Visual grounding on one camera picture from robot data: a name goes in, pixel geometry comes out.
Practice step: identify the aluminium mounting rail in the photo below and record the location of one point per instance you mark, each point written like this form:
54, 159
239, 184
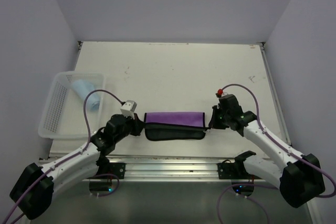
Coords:
169, 169

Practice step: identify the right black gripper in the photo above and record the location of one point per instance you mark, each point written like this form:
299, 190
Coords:
213, 123

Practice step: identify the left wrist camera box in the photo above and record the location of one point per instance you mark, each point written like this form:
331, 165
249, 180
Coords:
128, 109

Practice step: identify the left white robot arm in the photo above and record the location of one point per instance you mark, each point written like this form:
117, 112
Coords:
38, 186

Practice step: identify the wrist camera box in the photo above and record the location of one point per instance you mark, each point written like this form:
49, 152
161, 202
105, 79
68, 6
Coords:
221, 95
128, 109

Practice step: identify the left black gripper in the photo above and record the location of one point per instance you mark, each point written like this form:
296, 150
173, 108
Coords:
137, 124

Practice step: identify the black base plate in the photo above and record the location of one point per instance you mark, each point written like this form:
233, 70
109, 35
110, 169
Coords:
117, 169
232, 171

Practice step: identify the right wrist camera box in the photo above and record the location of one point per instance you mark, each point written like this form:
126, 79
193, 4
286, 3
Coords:
221, 95

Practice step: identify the white plastic basket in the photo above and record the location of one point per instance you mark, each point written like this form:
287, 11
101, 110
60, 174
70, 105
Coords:
63, 116

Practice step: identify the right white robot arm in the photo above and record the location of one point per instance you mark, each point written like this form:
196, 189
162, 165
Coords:
296, 175

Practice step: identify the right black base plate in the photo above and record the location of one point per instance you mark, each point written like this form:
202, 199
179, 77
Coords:
232, 171

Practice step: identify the dark grey towel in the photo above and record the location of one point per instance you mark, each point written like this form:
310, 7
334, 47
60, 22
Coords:
167, 126

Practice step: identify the light blue towel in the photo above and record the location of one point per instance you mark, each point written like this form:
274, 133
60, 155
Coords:
82, 88

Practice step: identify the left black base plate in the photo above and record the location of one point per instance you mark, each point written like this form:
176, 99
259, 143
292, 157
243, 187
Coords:
117, 169

